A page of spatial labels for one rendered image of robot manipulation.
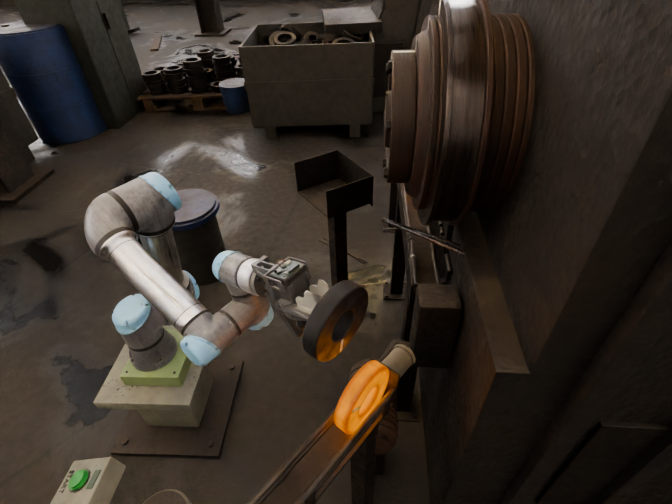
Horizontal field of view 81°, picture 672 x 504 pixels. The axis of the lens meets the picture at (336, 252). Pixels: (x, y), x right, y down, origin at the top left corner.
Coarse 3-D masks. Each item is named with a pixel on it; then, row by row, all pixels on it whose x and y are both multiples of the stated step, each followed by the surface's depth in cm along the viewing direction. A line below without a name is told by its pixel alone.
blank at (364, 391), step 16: (368, 368) 79; (384, 368) 81; (352, 384) 77; (368, 384) 77; (384, 384) 86; (352, 400) 75; (368, 400) 85; (336, 416) 77; (352, 416) 77; (352, 432) 81
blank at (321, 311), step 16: (336, 288) 68; (352, 288) 69; (320, 304) 66; (336, 304) 66; (352, 304) 71; (320, 320) 65; (336, 320) 68; (352, 320) 75; (304, 336) 67; (320, 336) 66; (336, 336) 74; (352, 336) 78; (320, 352) 69; (336, 352) 75
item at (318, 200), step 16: (304, 160) 160; (320, 160) 164; (336, 160) 169; (352, 160) 158; (304, 176) 165; (320, 176) 169; (336, 176) 173; (352, 176) 163; (368, 176) 152; (304, 192) 166; (320, 192) 165; (336, 192) 144; (352, 192) 148; (368, 192) 152; (320, 208) 154; (336, 208) 148; (352, 208) 152; (336, 224) 164; (336, 240) 169; (336, 256) 175; (336, 272) 181
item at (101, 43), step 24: (24, 0) 310; (48, 0) 308; (72, 0) 311; (96, 0) 338; (72, 24) 318; (96, 24) 339; (120, 24) 371; (96, 48) 340; (120, 48) 372; (96, 72) 342; (120, 72) 373; (96, 96) 355; (120, 96) 373; (120, 120) 374
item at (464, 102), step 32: (448, 0) 70; (448, 32) 66; (480, 32) 67; (448, 64) 65; (480, 64) 66; (448, 96) 65; (480, 96) 66; (448, 128) 67; (480, 128) 67; (448, 160) 70; (448, 192) 75
